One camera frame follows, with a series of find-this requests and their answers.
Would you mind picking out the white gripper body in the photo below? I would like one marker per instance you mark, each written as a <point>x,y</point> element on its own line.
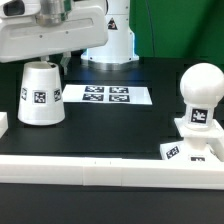
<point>37,28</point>

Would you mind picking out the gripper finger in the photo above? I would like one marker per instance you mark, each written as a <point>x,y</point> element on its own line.
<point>66,56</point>

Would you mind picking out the white lamp shade cone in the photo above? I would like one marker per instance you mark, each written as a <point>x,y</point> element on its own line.
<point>41,100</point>

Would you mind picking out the white lamp bulb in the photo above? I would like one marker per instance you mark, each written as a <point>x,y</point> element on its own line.
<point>202,87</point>

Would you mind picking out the white lamp base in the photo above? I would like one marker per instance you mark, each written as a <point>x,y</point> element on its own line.
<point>195,146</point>

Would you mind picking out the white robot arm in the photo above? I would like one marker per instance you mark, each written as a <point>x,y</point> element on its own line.
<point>119,48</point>

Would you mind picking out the white marker sheet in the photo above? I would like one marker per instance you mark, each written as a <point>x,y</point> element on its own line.
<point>107,94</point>

